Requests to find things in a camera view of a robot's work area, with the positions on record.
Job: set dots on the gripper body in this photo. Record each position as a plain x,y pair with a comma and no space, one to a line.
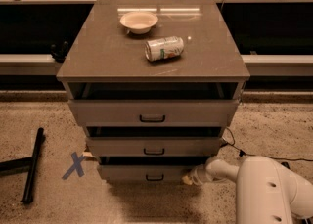
198,174

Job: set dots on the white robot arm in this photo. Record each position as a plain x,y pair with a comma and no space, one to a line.
266,191

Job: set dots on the grey middle drawer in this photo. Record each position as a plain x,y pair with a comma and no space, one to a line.
154,141

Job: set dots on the grey drawer cabinet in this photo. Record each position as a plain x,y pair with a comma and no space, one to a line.
106,51

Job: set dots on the grey top drawer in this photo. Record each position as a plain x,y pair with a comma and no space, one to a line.
154,104

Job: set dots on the black floor stand right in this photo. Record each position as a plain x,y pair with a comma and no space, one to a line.
285,164

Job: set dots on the blue tape cross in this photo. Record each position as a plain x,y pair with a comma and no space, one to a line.
76,166

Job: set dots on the white green soda can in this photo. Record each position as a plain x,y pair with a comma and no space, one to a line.
164,48

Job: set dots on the white ceramic bowl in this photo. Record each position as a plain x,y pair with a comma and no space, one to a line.
139,22

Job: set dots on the black clamp on rail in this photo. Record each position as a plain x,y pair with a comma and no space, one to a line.
59,53

